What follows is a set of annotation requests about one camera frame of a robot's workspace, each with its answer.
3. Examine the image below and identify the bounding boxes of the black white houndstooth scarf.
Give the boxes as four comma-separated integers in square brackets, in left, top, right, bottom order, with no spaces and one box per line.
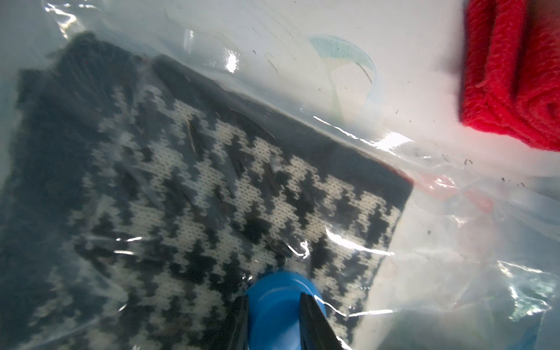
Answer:
[1,33,413,349]

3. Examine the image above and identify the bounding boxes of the clear plastic vacuum bag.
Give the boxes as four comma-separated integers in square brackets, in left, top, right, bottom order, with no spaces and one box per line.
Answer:
[1,1,559,349]

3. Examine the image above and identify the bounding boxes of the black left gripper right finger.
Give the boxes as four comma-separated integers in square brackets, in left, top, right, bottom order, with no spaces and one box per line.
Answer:
[299,293,344,350]

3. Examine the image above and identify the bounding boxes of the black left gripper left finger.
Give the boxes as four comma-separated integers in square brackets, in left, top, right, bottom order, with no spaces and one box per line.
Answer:
[209,295,249,350]

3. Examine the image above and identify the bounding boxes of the red knitted scarf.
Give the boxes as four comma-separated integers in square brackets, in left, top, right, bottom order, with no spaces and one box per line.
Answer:
[460,1,559,152]

